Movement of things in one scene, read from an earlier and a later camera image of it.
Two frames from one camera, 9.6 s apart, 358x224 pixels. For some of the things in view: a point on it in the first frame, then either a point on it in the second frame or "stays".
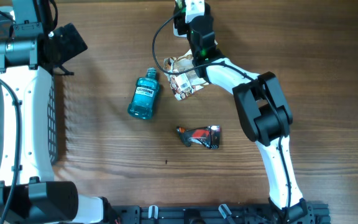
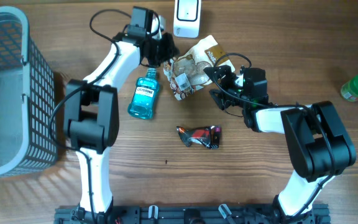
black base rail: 215,214 stays
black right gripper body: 180,20 to 230,86
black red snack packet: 207,135 stays
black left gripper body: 69,45 to 161,49
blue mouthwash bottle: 145,99 stays
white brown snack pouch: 183,83 stays
